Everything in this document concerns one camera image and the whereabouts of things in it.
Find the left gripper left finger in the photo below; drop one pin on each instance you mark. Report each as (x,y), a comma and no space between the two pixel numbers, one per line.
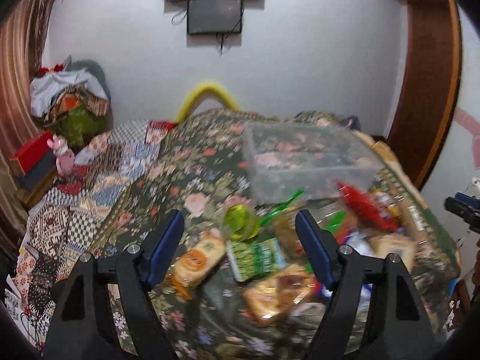
(83,326)

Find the red snack bag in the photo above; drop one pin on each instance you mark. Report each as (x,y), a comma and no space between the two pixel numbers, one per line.
(362,205)

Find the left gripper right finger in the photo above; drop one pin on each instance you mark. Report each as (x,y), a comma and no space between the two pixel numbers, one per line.
(397,325)

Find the red box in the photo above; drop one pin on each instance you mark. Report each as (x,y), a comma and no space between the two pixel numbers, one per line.
(27,156)

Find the green jelly cup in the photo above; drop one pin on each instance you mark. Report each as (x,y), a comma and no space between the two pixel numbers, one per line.
(240,223)

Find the clear plastic storage bin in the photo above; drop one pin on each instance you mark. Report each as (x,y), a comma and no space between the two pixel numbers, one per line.
(284,158)

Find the clear bag green zip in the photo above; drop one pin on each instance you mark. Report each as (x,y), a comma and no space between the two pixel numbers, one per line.
(329,215)

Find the floral green bedspread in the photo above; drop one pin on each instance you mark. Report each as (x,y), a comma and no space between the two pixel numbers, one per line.
(239,286)

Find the blue white snack bag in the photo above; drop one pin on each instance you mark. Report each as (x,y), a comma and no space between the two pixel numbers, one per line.
(358,242)

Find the striped pink curtain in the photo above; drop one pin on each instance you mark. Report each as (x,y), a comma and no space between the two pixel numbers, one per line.
(23,36)

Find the pile of clothes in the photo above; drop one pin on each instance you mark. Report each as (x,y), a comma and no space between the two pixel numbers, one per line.
(72,99)

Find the patchwork checkered quilt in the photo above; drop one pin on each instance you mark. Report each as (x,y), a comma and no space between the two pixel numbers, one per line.
(82,209)

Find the bread snack pack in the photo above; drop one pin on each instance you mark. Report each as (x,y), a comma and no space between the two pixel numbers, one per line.
(278,294)

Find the yellow foam tube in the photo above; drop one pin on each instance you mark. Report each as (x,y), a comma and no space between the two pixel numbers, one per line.
(206,90)

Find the pink plush toy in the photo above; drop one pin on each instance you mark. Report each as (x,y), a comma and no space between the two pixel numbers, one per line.
(64,156)

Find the brown wooden door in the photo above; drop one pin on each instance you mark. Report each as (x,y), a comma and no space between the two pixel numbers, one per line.
(430,86)

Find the round cracker pack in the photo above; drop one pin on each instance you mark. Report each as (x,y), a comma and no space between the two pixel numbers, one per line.
(195,265)

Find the green peas snack bag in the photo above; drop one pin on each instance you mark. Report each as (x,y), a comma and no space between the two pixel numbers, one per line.
(250,261)

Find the small dark wall monitor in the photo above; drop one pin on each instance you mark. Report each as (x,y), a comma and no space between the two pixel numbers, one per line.
(208,17)

